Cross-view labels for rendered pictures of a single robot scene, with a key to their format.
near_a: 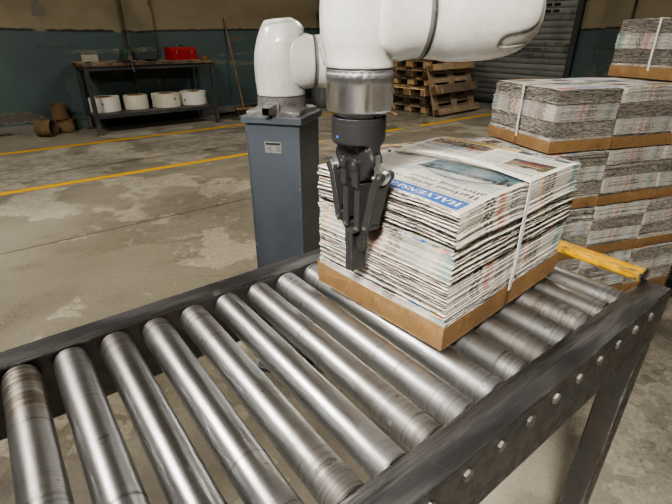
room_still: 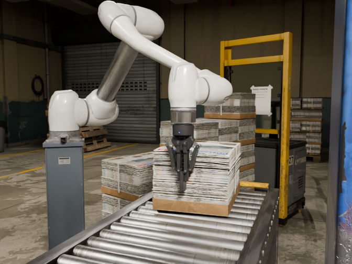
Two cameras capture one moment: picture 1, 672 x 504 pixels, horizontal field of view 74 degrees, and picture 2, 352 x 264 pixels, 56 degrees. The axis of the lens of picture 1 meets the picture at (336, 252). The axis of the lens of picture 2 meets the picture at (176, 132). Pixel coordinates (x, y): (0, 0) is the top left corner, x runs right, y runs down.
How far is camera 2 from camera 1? 0.69 m
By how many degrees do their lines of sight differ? 37
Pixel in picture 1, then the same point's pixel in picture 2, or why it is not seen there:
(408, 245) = (206, 174)
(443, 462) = (259, 239)
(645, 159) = not seen: hidden behind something
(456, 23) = (214, 92)
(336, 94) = (180, 116)
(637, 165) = not seen: hidden behind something
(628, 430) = not seen: outside the picture
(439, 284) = (222, 187)
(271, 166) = (62, 172)
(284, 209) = (70, 199)
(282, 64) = (70, 113)
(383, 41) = (196, 98)
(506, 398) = (260, 222)
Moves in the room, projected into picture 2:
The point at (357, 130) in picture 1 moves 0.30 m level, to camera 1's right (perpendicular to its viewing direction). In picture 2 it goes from (188, 129) to (252, 125)
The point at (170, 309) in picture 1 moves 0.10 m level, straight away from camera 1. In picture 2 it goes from (94, 232) to (73, 226)
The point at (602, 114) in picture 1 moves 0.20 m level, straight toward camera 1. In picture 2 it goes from (213, 133) to (217, 136)
